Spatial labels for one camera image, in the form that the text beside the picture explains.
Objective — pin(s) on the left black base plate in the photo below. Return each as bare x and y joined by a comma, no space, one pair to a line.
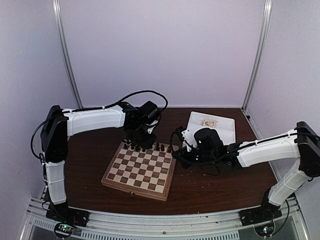
70,216

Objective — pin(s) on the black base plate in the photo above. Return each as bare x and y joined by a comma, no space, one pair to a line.
70,216
256,215

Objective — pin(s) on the right circuit board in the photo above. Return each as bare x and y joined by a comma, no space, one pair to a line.
264,230

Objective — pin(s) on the left circuit board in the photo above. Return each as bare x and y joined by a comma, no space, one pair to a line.
63,230

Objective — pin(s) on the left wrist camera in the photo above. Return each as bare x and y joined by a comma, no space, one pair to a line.
148,112

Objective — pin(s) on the aluminium front rail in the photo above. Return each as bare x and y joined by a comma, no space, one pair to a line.
224,225

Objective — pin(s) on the right aluminium corner post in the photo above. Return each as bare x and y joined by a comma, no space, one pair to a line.
263,35

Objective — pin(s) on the circuit board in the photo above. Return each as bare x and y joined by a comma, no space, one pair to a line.
63,230
264,230

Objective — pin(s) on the wooden chessboard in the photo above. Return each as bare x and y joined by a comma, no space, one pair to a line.
147,174

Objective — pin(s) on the left aluminium corner post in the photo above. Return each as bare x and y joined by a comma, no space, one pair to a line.
65,52

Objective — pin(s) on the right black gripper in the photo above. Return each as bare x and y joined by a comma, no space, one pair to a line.
184,162

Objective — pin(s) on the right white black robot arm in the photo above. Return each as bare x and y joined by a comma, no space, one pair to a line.
300,143

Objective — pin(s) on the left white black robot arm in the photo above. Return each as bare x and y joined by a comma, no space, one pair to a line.
138,124

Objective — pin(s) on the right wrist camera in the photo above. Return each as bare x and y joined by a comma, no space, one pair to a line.
208,140

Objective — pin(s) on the light chess pieces in tray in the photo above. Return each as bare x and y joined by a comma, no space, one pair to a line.
211,123

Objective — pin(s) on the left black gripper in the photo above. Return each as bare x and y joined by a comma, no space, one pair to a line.
147,144

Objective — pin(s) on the white plastic tray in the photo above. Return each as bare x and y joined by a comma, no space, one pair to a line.
225,127

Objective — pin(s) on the dark piece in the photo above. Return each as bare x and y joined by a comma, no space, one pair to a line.
169,150

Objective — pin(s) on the aluminium corner post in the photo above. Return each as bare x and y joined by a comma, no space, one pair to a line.
65,52
263,35

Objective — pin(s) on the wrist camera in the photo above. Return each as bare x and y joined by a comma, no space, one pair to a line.
148,112
208,140

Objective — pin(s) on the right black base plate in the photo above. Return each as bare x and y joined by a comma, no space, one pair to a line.
256,215

